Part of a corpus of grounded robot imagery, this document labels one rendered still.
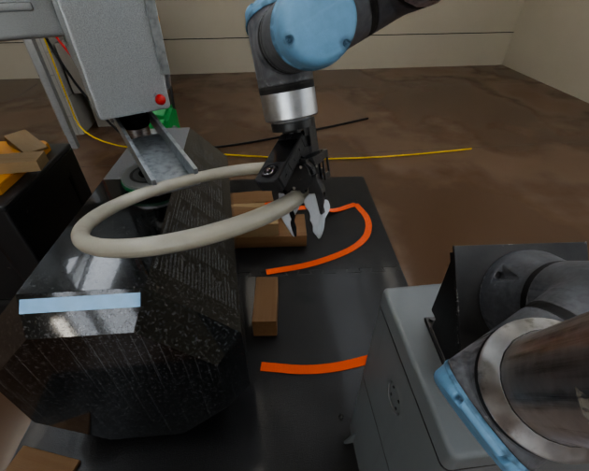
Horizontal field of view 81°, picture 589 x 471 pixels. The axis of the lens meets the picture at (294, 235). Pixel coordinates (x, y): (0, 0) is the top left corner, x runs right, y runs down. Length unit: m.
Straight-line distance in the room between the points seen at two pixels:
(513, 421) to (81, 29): 1.21
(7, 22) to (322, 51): 1.56
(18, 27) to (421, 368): 1.82
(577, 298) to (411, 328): 0.39
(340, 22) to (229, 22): 5.71
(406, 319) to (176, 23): 5.78
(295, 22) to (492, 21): 6.86
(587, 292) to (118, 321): 0.98
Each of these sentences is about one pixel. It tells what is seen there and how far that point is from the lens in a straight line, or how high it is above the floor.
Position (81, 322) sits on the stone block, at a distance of 1.10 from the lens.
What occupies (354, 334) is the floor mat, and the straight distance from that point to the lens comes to 1.86.
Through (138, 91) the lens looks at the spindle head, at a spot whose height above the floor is 1.19.
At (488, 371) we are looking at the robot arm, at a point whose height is 1.15.
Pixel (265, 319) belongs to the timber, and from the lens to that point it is 1.74.
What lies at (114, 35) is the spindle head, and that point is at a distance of 1.21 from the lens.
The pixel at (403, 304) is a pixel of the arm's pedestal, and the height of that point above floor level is 0.85.
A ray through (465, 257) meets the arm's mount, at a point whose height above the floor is 1.07.
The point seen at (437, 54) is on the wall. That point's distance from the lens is 6.94.
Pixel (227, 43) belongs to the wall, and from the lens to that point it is 6.19.
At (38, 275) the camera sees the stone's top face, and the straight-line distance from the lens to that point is 1.21.
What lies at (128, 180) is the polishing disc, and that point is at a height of 0.87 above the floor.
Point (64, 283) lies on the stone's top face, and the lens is 1.14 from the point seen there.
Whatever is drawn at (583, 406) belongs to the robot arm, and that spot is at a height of 1.28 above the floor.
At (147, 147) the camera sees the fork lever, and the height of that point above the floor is 1.05.
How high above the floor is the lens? 1.52
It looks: 39 degrees down
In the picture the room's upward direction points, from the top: straight up
